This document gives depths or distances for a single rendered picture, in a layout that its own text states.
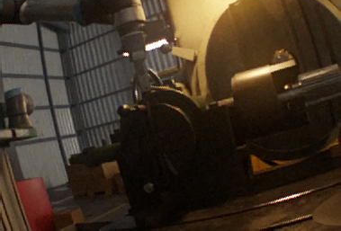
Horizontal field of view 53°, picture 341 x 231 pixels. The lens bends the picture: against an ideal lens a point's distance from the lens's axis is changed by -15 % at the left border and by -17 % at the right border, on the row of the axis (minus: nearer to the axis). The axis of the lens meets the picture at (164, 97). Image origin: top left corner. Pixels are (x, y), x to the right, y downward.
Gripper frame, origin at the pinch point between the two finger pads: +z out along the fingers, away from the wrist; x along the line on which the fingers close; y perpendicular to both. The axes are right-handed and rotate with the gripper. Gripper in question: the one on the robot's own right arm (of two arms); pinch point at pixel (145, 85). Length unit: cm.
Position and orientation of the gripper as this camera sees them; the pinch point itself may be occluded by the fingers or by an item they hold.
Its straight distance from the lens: 106.9
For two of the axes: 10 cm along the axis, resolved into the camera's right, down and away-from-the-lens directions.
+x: 0.5, -1.0, -9.9
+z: 2.5, 9.7, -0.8
